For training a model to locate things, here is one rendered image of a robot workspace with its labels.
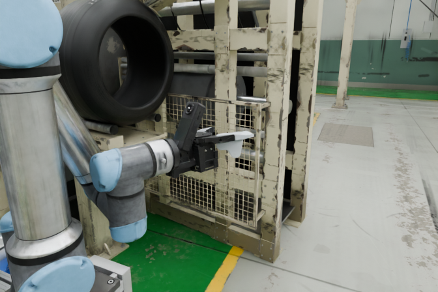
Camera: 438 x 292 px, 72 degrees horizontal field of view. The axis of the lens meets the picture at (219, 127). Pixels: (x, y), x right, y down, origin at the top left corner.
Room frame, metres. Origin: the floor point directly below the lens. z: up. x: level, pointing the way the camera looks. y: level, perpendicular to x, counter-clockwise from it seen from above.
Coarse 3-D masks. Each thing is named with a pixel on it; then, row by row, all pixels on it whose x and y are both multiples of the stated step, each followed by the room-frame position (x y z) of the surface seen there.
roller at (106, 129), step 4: (84, 120) 1.43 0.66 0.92; (88, 120) 1.42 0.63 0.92; (92, 120) 1.42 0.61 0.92; (88, 124) 1.40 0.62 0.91; (92, 124) 1.38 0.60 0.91; (96, 124) 1.37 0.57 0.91; (100, 124) 1.36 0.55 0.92; (104, 124) 1.35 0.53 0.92; (108, 124) 1.34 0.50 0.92; (112, 124) 1.34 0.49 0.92; (88, 128) 1.42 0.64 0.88; (92, 128) 1.39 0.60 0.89; (96, 128) 1.36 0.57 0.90; (100, 128) 1.35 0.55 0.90; (104, 128) 1.33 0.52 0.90; (108, 128) 1.32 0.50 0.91; (112, 128) 1.32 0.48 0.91; (116, 128) 1.33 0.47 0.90; (104, 132) 1.35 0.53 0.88; (108, 132) 1.32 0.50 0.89; (112, 132) 1.31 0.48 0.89; (116, 132) 1.33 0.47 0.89
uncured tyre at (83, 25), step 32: (128, 0) 1.44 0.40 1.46; (64, 32) 1.27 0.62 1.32; (96, 32) 1.27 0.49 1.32; (128, 32) 1.75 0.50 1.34; (160, 32) 1.56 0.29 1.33; (64, 64) 1.23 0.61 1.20; (96, 64) 1.25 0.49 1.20; (128, 64) 1.77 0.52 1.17; (160, 64) 1.73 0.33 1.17; (96, 96) 1.24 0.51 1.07; (128, 96) 1.71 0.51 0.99; (160, 96) 1.54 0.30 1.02
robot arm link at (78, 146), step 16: (64, 96) 0.59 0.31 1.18; (64, 112) 0.58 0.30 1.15; (64, 128) 0.58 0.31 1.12; (80, 128) 0.60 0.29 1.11; (64, 144) 0.58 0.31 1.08; (80, 144) 0.59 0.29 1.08; (96, 144) 0.64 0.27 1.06; (64, 160) 0.60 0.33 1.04; (80, 160) 0.59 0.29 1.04; (80, 176) 0.60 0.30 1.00; (96, 192) 0.60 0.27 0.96
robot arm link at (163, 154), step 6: (150, 144) 0.59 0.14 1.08; (156, 144) 0.59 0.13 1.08; (162, 144) 0.60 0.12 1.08; (168, 144) 0.61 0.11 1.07; (156, 150) 0.58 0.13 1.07; (162, 150) 0.58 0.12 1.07; (168, 150) 0.59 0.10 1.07; (156, 156) 0.57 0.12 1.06; (162, 156) 0.58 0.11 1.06; (168, 156) 0.58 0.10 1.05; (156, 162) 0.57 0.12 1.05; (162, 162) 0.57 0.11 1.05; (168, 162) 0.58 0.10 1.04; (156, 168) 0.57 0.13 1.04; (162, 168) 0.58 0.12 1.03; (168, 168) 0.59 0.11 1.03; (156, 174) 0.57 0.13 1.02
